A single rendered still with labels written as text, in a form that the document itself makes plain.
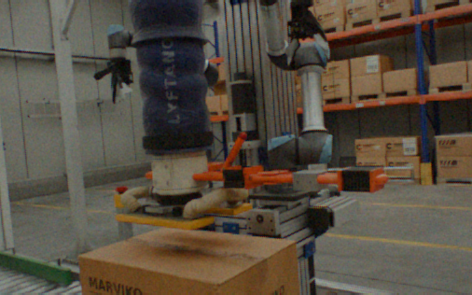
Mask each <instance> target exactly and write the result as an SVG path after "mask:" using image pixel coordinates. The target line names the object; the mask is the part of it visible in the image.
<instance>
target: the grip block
mask: <svg viewBox="0 0 472 295"><path fill-rule="evenodd" d="M222 170H223V181H224V189H227V188H236V189H243V188H245V189H246V190H248V189H251V188H254V187H260V186H263V185H262V183H263V182H250V181H248V176H249V175H257V173H259V172H263V170H262V164H260V165H256V166H241V165H240V164H239V165H235V166H231V167H227V168H223V169H222Z"/></svg>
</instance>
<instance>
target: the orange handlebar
mask: <svg viewBox="0 0 472 295"><path fill-rule="evenodd" d="M223 165H224V163H223V162H207V169H208V172H203V174H194V175H193V179H194V181H223V174H219V172H211V171H214V170H218V169H222V167H223ZM288 172H289V170H269V172H259V173H257V175H249V176H248V181H250V182H263V183H262V185H279V184H283V183H293V177H292V174H293V173H288ZM146 179H153V178H152V172H148V173H146ZM316 181H317V182H318V183H319V184H336V185H339V183H338V173H326V174H325V175H318V177H317V179H316ZM387 181H388V176H387V175H385V174H382V175H381V176H376V177H375V184H376V185H377V186H378V185H383V184H385V183H387Z"/></svg>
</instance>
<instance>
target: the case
mask: <svg viewBox="0 0 472 295"><path fill-rule="evenodd" d="M77 258H78V267H79V274H80V283H81V291H82V295H300V289H299V278H298V257H297V246H296V241H290V240H282V239H274V238H267V237H259V236H252V235H237V234H229V233H222V232H208V231H200V230H192V231H189V230H177V229H170V228H161V229H158V230H154V231H151V232H147V233H145V234H142V235H136V236H134V237H132V238H129V239H127V240H124V241H121V242H116V243H114V244H112V245H109V246H105V247H102V248H97V249H95V250H92V251H90V252H88V253H85V254H80V255H78V256H77Z"/></svg>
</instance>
